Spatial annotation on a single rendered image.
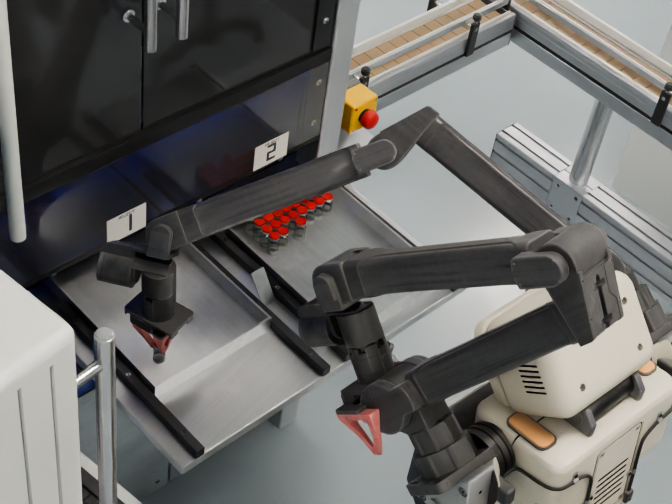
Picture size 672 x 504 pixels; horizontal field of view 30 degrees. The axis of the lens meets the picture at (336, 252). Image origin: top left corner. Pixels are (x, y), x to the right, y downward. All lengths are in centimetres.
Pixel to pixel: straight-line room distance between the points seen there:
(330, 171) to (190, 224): 24
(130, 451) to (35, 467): 130
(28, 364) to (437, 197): 266
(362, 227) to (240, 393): 49
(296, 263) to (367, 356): 68
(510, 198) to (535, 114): 237
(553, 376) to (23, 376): 72
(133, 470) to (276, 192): 106
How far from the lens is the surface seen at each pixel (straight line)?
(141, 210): 227
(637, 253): 319
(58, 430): 151
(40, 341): 140
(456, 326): 356
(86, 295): 234
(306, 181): 199
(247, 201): 201
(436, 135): 197
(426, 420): 173
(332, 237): 247
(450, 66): 297
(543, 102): 440
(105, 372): 153
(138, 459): 286
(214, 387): 220
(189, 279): 237
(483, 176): 198
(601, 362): 177
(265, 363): 224
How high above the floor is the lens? 261
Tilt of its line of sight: 45 degrees down
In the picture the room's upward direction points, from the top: 9 degrees clockwise
